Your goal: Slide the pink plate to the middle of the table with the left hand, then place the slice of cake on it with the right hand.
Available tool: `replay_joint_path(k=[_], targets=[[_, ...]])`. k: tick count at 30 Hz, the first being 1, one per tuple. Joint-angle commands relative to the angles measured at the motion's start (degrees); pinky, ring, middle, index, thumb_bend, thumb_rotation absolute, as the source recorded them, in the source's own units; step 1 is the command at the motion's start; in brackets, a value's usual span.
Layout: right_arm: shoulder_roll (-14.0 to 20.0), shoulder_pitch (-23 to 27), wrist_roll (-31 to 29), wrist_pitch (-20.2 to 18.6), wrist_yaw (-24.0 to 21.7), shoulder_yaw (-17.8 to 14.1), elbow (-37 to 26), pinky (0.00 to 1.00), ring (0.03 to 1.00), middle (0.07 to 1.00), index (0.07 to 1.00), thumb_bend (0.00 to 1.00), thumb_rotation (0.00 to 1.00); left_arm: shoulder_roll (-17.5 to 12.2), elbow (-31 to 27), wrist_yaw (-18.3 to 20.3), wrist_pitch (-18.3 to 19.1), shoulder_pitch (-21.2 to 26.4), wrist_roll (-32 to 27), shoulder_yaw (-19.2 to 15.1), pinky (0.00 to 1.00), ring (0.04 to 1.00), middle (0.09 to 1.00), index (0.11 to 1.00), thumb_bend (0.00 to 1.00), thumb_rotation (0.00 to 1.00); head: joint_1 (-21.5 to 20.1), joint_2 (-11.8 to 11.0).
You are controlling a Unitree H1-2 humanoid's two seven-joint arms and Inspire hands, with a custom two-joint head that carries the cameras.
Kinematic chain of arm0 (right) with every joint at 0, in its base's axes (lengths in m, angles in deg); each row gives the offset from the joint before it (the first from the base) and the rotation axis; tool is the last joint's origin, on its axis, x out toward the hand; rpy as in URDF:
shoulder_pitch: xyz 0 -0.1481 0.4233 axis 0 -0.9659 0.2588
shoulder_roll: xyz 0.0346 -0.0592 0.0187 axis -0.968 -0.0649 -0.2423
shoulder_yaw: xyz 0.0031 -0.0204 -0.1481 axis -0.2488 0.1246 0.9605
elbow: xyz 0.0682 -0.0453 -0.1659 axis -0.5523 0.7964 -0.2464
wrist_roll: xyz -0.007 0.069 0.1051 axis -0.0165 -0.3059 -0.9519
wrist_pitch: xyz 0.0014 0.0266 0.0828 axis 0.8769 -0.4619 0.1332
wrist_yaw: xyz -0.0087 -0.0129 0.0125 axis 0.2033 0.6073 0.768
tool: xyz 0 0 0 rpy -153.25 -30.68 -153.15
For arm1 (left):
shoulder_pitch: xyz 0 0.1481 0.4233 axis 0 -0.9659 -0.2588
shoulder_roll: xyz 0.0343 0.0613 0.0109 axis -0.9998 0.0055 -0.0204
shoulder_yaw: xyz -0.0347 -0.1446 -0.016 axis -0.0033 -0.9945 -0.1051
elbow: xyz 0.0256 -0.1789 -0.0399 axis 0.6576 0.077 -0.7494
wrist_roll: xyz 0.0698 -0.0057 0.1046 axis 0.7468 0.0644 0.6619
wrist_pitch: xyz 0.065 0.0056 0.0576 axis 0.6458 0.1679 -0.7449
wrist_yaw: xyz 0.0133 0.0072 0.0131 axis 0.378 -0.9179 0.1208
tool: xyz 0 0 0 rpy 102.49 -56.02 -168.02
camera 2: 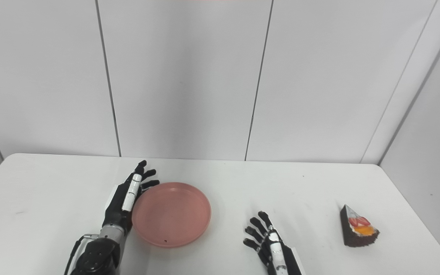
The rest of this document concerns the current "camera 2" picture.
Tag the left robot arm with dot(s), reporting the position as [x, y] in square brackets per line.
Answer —
[97, 252]

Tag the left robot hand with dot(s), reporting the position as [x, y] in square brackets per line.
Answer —
[122, 202]

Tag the chocolate cake slice with fruit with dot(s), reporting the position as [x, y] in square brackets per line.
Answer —
[357, 227]

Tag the pink round plate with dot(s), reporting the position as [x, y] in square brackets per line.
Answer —
[171, 214]

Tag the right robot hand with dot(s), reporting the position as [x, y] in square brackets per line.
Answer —
[273, 248]

